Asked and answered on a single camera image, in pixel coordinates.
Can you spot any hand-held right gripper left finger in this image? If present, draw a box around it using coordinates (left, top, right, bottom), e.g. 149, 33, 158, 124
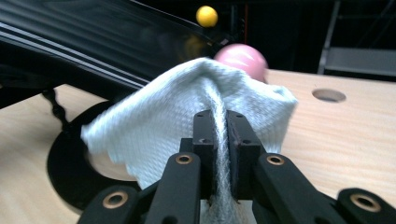
191, 109, 219, 200

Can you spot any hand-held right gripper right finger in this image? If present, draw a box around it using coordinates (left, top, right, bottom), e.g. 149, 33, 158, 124
226, 110, 266, 201

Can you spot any light blue cloth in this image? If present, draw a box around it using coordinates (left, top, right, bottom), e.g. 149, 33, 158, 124
79, 56, 299, 224

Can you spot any pink ball knob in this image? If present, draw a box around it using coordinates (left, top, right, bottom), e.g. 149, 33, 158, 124
213, 43, 269, 84

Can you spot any yellow ball knob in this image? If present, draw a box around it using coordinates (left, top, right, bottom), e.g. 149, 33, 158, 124
195, 5, 219, 28

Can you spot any black wavy tray stand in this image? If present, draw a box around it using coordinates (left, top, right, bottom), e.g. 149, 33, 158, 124
0, 0, 237, 213

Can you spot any white metal table frame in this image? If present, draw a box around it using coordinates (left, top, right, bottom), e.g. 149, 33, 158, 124
317, 0, 396, 78

